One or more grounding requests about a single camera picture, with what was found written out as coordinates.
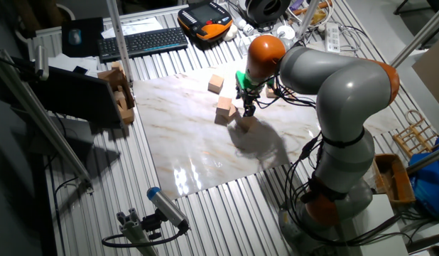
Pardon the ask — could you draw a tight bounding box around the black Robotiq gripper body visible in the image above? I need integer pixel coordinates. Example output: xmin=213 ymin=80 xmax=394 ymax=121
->
xmin=240 ymin=87 xmax=260 ymax=105

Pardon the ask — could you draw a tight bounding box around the stack of white papers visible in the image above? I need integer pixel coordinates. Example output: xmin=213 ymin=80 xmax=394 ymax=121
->
xmin=48 ymin=53 xmax=99 ymax=78

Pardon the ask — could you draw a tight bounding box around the clear plastic container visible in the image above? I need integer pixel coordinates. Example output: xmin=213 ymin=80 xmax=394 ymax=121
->
xmin=238 ymin=35 xmax=249 ymax=56

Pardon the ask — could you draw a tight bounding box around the white round object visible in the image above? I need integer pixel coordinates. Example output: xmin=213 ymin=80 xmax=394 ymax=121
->
xmin=222 ymin=23 xmax=239 ymax=43

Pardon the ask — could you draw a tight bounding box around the white power plug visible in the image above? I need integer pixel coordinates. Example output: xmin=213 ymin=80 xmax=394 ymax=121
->
xmin=234 ymin=16 xmax=256 ymax=37

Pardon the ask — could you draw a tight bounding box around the white marble pattern mat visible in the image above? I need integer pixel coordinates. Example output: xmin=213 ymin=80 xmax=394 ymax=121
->
xmin=133 ymin=41 xmax=404 ymax=201

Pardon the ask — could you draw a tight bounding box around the white round puck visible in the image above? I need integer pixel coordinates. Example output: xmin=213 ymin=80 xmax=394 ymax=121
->
xmin=276 ymin=24 xmax=297 ymax=41

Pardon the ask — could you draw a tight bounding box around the black filament spool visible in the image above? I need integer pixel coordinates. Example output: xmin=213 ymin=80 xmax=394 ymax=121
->
xmin=244 ymin=0 xmax=292 ymax=26

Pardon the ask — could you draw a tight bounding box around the orange black teach pendant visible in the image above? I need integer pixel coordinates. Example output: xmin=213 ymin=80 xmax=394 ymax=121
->
xmin=177 ymin=1 xmax=234 ymax=43

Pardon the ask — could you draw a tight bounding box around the white power strip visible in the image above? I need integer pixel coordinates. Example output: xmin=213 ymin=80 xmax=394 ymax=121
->
xmin=324 ymin=22 xmax=341 ymax=54

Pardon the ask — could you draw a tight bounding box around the black computer keyboard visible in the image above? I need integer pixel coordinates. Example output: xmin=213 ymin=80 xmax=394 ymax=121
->
xmin=97 ymin=26 xmax=190 ymax=64

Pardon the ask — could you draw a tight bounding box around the white paper sheet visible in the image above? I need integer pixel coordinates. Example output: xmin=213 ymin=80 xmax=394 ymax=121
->
xmin=100 ymin=16 xmax=164 ymax=39

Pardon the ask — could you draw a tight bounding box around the brown cardboard box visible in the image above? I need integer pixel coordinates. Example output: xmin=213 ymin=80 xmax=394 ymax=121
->
xmin=97 ymin=67 xmax=136 ymax=125

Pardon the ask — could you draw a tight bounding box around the orange brown bin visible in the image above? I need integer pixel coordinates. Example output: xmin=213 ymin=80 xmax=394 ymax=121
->
xmin=372 ymin=152 xmax=416 ymax=207

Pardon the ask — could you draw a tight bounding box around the wooden lattice rack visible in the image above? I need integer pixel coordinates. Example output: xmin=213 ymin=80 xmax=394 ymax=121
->
xmin=392 ymin=109 xmax=439 ymax=159

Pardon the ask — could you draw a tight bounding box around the black monitor screen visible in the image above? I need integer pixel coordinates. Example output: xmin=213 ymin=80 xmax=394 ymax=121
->
xmin=26 ymin=65 xmax=125 ymax=126

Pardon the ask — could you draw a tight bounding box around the black mouse pad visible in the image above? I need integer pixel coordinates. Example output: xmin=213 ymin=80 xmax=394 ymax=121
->
xmin=60 ymin=16 xmax=105 ymax=58

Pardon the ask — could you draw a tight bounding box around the dark computer mouse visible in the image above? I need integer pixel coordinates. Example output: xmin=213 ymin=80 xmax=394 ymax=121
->
xmin=67 ymin=28 xmax=83 ymax=46

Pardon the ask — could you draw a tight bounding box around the brown cardboard sheet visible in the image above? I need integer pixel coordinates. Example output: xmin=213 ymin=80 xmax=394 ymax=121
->
xmin=411 ymin=33 xmax=439 ymax=114

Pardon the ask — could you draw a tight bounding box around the blue bag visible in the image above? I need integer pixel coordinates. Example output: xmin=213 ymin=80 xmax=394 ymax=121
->
xmin=407 ymin=137 xmax=439 ymax=218

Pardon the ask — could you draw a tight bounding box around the slanted aluminium profile beam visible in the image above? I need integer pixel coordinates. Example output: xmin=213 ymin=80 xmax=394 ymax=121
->
xmin=0 ymin=49 xmax=95 ymax=195

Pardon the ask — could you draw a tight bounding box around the aluminium profile post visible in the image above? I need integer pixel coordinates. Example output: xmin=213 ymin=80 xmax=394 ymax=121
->
xmin=105 ymin=0 xmax=134 ymax=86
xmin=296 ymin=0 xmax=320 ymax=41
xmin=389 ymin=1 xmax=439 ymax=69

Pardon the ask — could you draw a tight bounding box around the silver camera with blue end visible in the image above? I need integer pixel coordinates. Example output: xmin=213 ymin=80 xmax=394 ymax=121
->
xmin=146 ymin=186 xmax=190 ymax=230

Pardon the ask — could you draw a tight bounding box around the black camera clamp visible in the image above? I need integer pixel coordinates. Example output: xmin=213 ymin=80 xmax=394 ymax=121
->
xmin=141 ymin=208 xmax=168 ymax=241

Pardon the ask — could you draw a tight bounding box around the short aluminium mount profile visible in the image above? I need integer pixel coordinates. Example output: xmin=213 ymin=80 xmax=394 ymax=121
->
xmin=116 ymin=207 xmax=160 ymax=256

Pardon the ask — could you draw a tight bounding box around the black camera cable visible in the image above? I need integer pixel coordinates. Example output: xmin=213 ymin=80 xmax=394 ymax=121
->
xmin=101 ymin=222 xmax=190 ymax=249

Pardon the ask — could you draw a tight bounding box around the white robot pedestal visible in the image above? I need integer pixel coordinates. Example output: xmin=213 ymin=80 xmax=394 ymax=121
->
xmin=350 ymin=193 xmax=411 ymax=256

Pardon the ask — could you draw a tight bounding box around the silver depth camera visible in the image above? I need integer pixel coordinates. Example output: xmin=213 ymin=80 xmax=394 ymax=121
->
xmin=33 ymin=44 xmax=50 ymax=82

